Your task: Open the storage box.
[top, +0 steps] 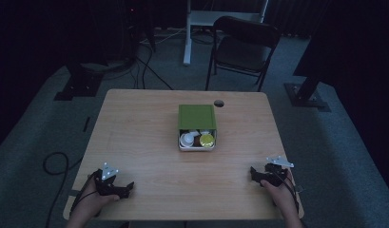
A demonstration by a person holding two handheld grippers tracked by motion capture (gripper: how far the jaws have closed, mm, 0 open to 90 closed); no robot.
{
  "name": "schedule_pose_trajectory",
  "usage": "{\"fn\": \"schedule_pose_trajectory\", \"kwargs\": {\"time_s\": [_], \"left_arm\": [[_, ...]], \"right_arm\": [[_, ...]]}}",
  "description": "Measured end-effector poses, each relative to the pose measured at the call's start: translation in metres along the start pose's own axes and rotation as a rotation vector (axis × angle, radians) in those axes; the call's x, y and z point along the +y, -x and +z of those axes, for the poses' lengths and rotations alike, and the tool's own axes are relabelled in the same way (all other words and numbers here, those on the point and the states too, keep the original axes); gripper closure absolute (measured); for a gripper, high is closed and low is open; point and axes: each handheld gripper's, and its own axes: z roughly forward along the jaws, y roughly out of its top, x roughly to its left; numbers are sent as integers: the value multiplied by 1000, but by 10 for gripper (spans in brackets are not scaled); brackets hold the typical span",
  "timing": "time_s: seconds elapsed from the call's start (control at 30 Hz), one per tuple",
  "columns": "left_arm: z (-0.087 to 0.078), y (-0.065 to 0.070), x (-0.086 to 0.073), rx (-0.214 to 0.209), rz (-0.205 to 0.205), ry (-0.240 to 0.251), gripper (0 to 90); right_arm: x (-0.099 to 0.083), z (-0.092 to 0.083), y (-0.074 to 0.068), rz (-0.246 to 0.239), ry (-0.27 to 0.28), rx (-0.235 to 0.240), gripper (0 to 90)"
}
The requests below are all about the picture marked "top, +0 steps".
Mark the small black bar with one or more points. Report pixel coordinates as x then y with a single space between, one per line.
86 124

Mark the dark curtain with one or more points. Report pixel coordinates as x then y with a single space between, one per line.
290 19

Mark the dark equipment rack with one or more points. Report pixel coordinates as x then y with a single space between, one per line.
138 28

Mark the pile of coffee capsules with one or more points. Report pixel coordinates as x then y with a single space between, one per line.
195 139

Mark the black stand with base plate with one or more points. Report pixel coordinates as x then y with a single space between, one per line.
306 95
79 84

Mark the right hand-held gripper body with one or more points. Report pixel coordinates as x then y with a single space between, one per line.
274 172

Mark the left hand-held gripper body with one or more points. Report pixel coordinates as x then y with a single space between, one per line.
106 186

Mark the person's right hand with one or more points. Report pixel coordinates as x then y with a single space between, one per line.
279 193

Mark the white tray of capsules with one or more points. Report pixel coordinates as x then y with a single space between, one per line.
197 148

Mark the black folding chair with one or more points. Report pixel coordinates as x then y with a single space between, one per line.
244 50

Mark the green box sleeve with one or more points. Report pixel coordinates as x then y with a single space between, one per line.
197 116

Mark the white desk frame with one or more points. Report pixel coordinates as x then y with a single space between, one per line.
198 19

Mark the person's left hand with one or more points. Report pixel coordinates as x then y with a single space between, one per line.
95 201

